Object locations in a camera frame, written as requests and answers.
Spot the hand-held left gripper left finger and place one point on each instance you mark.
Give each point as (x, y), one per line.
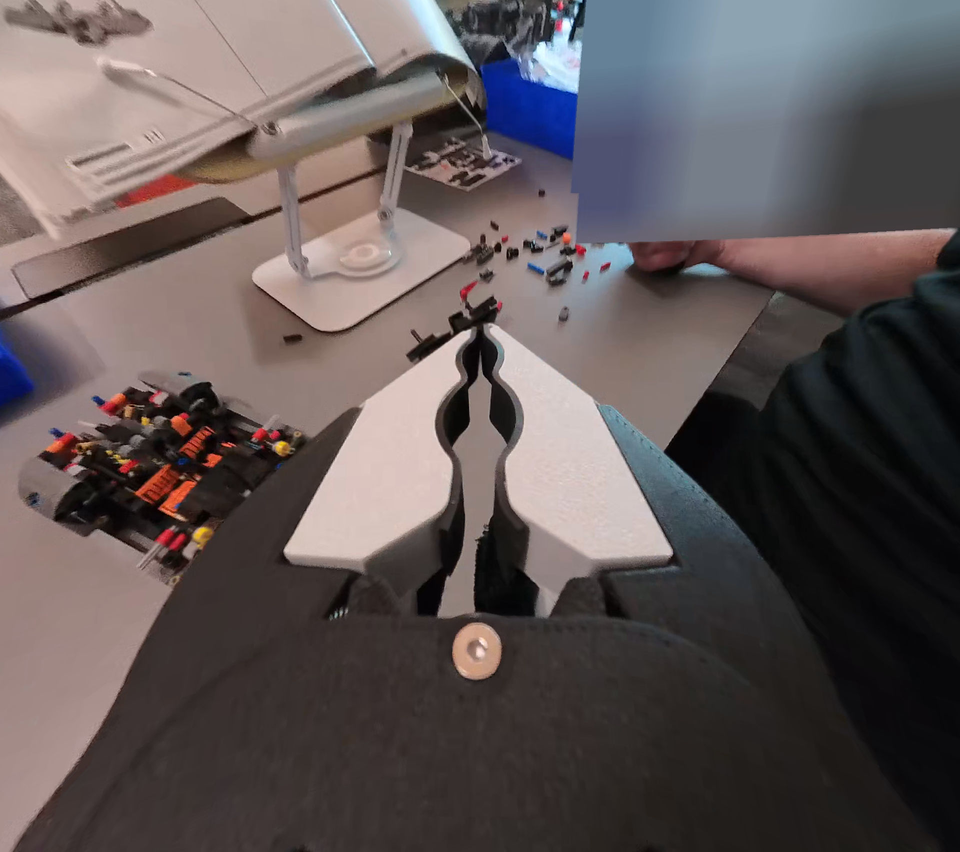
(375, 484)

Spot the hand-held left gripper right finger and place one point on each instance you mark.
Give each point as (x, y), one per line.
(585, 484)

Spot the black red lego subassembly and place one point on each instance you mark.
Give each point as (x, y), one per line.
(461, 321)

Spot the pile of lego pieces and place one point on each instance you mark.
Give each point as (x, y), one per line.
(556, 267)

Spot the lego instruction booklet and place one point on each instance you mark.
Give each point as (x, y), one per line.
(225, 4)

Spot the person's right forearm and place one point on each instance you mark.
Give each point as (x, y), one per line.
(825, 267)

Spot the large multicoloured lego model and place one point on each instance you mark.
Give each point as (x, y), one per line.
(165, 469)

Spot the lego sticker sheet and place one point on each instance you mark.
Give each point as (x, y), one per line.
(461, 165)

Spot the person's right hand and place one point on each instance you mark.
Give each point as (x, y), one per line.
(675, 257)

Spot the white metal book stand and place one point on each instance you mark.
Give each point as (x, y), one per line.
(352, 289)

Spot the person's black clothing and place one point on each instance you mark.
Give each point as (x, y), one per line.
(862, 492)

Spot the orange plastic object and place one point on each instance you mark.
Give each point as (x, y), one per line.
(154, 191)

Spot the blue plastic parts bin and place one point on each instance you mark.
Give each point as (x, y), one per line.
(525, 116)
(13, 372)

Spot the clear plastic bag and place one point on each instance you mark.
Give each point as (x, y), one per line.
(551, 68)

